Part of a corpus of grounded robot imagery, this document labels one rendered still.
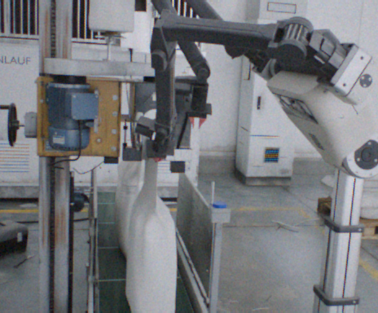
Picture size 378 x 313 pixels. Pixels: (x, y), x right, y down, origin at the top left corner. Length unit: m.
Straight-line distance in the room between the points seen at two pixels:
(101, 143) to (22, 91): 2.79
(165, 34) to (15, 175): 3.79
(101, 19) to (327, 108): 0.91
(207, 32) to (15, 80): 3.68
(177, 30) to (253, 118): 4.53
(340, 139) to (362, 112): 0.10
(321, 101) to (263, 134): 4.49
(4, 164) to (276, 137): 2.88
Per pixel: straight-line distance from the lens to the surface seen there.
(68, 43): 2.24
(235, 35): 1.38
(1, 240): 3.88
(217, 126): 6.45
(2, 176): 5.12
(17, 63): 4.95
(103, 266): 2.79
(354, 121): 1.57
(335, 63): 1.35
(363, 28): 7.04
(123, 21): 2.00
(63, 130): 2.01
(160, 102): 1.70
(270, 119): 5.98
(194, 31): 1.41
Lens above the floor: 1.48
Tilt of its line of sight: 11 degrees down
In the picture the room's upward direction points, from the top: 4 degrees clockwise
